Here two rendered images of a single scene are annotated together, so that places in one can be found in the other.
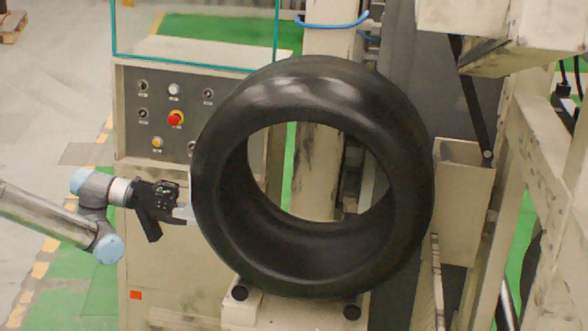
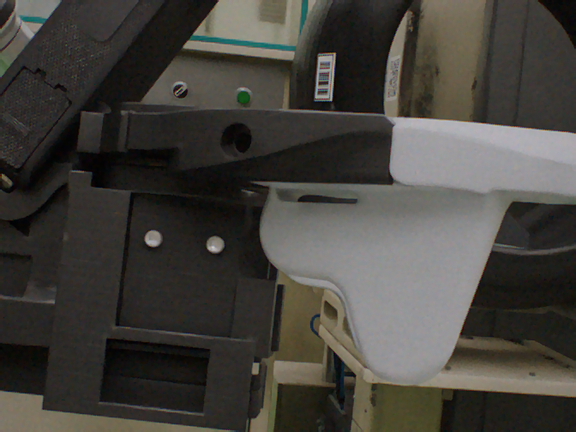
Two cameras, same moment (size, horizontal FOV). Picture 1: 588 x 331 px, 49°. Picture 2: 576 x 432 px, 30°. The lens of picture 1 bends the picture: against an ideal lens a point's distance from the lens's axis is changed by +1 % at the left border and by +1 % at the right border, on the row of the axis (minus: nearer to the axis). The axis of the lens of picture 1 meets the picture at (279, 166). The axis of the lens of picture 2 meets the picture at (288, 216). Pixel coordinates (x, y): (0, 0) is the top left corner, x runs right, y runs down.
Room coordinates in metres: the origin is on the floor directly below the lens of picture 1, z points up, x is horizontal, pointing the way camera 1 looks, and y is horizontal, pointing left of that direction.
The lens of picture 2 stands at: (0.05, 0.63, 1.07)
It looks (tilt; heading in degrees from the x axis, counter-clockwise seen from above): 3 degrees down; 343
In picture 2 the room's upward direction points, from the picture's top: 6 degrees clockwise
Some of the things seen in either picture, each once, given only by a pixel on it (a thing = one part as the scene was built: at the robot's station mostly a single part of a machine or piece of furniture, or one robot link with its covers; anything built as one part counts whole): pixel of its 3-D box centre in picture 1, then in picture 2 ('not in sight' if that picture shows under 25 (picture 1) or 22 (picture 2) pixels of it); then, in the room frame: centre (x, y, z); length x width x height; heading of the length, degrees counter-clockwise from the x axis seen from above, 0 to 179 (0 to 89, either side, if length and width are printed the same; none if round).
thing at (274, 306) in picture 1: (302, 297); (459, 357); (1.49, -0.09, 0.80); 0.37 x 0.36 x 0.02; 81
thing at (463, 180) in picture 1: (454, 200); not in sight; (1.65, -0.50, 1.05); 0.20 x 0.15 x 0.30; 171
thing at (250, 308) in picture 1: (254, 277); (370, 325); (1.51, 0.05, 0.83); 0.36 x 0.09 x 0.06; 171
